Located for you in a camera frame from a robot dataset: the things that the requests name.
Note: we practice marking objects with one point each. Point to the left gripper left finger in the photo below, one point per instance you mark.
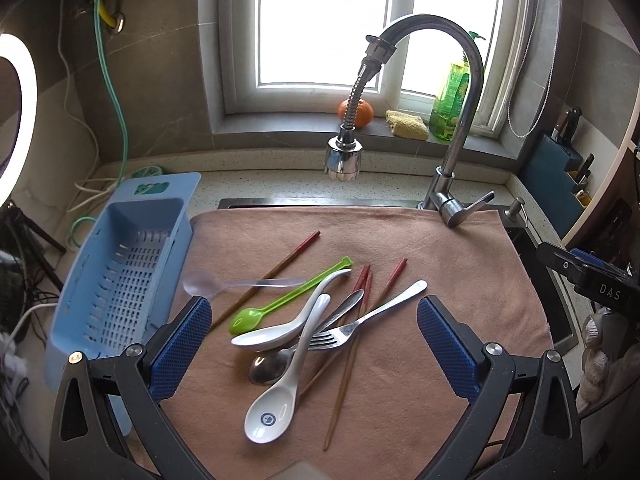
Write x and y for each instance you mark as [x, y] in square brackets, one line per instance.
[86, 441]

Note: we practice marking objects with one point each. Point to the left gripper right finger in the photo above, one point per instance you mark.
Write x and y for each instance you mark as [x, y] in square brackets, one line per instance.
[521, 421]

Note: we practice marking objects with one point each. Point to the white ceramic spoon blue logo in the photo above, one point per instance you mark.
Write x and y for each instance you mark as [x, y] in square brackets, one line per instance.
[272, 412]

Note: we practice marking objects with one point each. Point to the clear plastic spoon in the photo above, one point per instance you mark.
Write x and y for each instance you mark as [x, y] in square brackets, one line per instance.
[203, 284]

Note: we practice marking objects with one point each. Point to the stainless steel spoon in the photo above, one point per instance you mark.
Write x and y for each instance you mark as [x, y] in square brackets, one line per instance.
[270, 366]

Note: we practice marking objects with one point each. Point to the green plastic spoon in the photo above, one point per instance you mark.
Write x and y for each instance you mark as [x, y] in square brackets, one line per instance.
[249, 319]

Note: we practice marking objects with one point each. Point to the red-tipped wooden chopstick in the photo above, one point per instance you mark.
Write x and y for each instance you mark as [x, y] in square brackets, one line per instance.
[326, 363]
[347, 372]

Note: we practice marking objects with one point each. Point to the white ceramic soup spoon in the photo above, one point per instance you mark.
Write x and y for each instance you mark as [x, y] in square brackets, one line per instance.
[272, 336]

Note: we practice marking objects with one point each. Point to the chrome kitchen faucet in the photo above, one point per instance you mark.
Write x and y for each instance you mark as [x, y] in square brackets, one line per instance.
[343, 154]

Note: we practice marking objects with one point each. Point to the gloved right hand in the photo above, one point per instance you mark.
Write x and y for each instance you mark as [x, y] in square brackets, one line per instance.
[610, 361]

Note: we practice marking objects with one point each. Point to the dark blue knife block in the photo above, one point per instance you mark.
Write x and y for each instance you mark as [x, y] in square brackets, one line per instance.
[554, 173]

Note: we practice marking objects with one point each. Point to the blue plastic drain basket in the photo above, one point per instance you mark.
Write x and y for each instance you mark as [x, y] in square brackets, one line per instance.
[123, 281]

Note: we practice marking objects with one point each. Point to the black tripod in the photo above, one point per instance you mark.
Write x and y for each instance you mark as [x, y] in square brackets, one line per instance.
[33, 239]

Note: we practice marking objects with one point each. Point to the green dish soap bottle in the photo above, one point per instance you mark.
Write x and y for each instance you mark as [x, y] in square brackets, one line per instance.
[447, 106]

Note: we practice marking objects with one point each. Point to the pink towel mat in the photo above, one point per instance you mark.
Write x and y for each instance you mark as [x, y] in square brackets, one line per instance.
[399, 407]

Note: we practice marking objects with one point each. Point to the yellow sponge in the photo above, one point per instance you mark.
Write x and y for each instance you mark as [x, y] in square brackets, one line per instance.
[406, 126]

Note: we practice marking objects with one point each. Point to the orange fruit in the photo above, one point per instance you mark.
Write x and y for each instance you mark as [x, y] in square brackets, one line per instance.
[364, 116]

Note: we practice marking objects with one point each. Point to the white ring light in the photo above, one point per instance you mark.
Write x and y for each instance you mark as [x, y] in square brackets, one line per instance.
[17, 54]

